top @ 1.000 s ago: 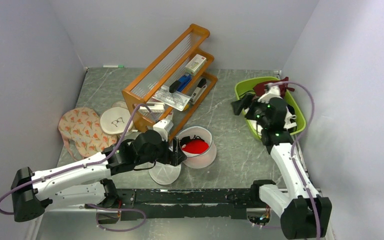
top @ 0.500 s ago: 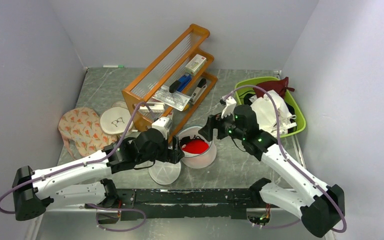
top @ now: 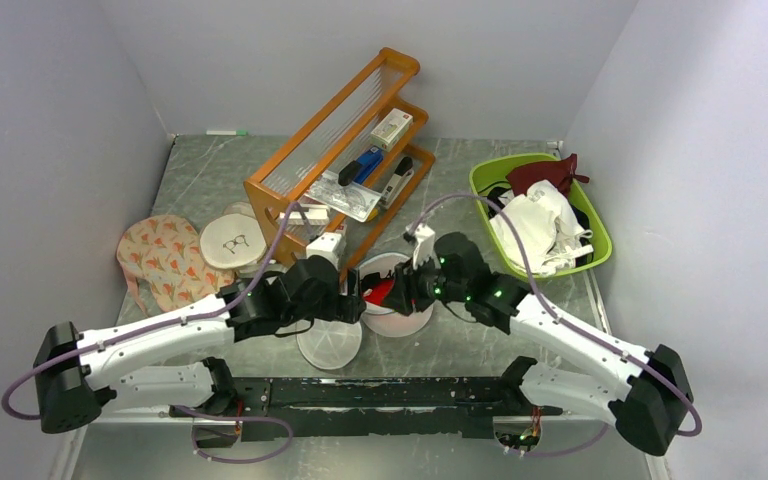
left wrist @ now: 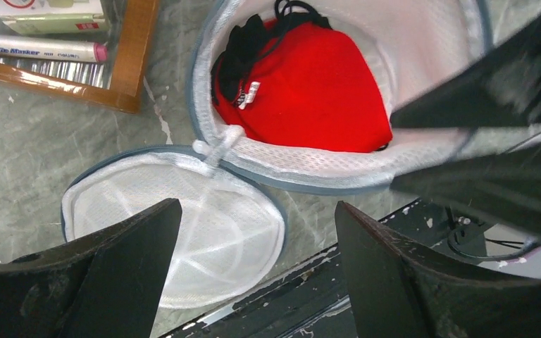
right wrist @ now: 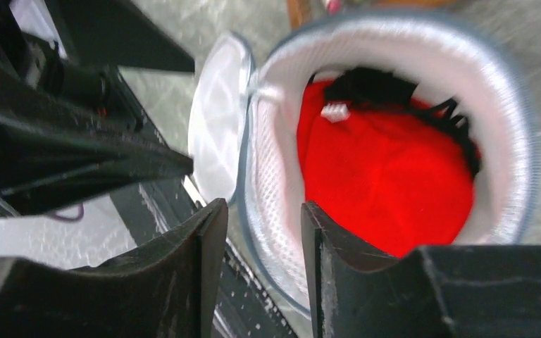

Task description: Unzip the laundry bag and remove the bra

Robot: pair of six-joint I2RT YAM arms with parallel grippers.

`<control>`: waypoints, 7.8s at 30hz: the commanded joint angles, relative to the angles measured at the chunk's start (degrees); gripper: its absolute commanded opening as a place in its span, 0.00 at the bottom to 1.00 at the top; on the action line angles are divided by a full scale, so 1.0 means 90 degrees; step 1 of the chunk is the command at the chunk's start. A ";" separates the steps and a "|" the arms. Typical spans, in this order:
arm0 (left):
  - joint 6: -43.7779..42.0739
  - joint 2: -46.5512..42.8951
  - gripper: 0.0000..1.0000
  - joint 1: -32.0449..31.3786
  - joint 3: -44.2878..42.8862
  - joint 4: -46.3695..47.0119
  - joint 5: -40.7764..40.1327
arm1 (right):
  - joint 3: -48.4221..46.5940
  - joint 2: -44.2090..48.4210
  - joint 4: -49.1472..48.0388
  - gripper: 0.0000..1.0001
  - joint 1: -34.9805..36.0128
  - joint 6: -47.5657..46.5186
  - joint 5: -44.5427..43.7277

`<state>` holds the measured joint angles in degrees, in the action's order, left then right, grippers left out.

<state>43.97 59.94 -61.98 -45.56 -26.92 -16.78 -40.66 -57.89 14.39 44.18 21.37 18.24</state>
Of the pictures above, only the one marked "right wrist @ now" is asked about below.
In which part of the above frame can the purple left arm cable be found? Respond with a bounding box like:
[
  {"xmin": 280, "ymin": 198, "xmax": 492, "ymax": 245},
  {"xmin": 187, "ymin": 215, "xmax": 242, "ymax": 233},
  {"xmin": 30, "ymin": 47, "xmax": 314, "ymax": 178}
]
[{"xmin": 46, "ymin": 203, "xmax": 86, "ymax": 223}]

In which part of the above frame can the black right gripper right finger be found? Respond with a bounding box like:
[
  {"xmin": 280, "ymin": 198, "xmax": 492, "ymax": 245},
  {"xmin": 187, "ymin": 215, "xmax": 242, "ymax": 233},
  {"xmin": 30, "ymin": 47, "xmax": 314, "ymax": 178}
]
[{"xmin": 301, "ymin": 202, "xmax": 541, "ymax": 337}]

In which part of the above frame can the red black bra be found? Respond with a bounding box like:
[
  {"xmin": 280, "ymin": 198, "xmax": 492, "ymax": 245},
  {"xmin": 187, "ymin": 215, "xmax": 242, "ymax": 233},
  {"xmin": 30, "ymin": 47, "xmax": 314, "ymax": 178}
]
[{"xmin": 297, "ymin": 67, "xmax": 481, "ymax": 258}]

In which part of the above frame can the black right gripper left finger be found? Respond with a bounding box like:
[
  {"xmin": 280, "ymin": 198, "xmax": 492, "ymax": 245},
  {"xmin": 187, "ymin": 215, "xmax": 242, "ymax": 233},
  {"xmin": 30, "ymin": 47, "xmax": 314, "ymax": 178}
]
[{"xmin": 0, "ymin": 199, "xmax": 228, "ymax": 337}]

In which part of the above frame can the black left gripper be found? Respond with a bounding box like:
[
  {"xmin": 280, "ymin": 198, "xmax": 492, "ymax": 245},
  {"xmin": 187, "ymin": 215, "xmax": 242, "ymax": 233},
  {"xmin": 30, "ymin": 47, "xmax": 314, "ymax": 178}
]
[{"xmin": 0, "ymin": 0, "xmax": 195, "ymax": 218}]

